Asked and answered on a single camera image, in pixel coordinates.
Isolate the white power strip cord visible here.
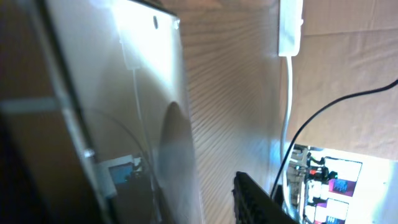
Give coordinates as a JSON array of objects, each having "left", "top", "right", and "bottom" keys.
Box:
[{"left": 279, "top": 55, "right": 299, "bottom": 218}]

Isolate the black USB charging cable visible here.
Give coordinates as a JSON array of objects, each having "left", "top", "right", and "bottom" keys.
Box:
[{"left": 269, "top": 79, "right": 398, "bottom": 200}]

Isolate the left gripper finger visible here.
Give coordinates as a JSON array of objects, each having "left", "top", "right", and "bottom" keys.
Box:
[{"left": 232, "top": 172, "right": 297, "bottom": 224}]

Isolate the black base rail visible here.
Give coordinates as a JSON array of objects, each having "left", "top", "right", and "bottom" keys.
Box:
[{"left": 287, "top": 144, "right": 363, "bottom": 224}]

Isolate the white power strip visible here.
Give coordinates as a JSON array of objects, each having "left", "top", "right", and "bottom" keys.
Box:
[{"left": 278, "top": 0, "right": 303, "bottom": 57}]

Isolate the gold Galaxy smartphone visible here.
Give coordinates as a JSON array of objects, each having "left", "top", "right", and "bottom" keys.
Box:
[{"left": 21, "top": 1, "right": 203, "bottom": 223}]

